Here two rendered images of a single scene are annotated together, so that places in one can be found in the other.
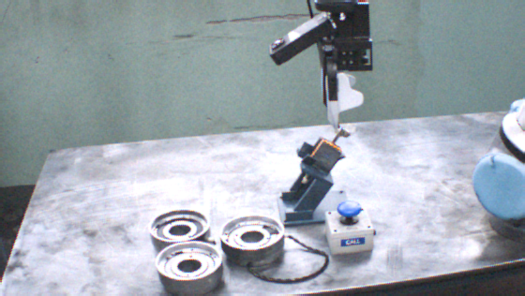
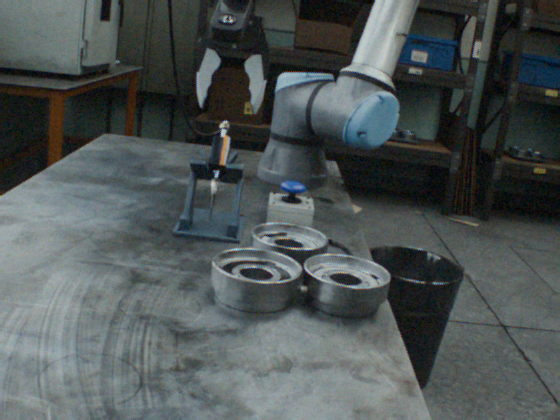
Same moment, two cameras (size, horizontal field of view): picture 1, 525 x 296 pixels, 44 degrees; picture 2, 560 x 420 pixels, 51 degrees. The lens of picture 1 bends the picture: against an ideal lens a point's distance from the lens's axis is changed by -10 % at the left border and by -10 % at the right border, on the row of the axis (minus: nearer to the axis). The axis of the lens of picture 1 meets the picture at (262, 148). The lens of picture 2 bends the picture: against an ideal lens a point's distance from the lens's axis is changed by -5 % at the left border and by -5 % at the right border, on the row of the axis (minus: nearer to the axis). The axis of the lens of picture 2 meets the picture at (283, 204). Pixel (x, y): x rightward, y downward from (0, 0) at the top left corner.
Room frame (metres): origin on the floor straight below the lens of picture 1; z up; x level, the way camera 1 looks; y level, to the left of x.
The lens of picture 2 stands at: (0.98, 0.82, 1.11)
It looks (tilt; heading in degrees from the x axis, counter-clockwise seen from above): 16 degrees down; 271
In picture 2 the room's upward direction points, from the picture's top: 8 degrees clockwise
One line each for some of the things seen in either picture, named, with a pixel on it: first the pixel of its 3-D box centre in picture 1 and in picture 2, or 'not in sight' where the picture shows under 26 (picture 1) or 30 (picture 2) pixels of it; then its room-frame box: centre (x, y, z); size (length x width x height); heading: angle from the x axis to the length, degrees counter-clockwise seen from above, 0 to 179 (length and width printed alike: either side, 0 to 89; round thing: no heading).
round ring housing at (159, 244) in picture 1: (180, 234); (255, 280); (1.01, 0.15, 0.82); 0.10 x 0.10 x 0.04
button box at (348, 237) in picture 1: (352, 229); (289, 212); (0.98, -0.14, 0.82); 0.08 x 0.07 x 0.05; 93
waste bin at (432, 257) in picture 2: not in sight; (402, 320); (0.56, -1.10, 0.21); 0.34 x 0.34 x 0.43
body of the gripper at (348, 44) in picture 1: (342, 34); (240, 13); (1.10, -0.14, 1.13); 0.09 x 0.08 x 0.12; 91
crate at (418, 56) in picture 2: not in sight; (413, 50); (0.29, -3.64, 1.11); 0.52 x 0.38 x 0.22; 3
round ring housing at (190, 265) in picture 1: (189, 270); (344, 285); (0.91, 0.13, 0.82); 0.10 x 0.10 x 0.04
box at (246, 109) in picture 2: not in sight; (238, 93); (1.48, -3.55, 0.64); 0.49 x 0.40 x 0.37; 8
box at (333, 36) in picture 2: not in sight; (322, 25); (0.96, -3.59, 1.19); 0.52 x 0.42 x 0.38; 3
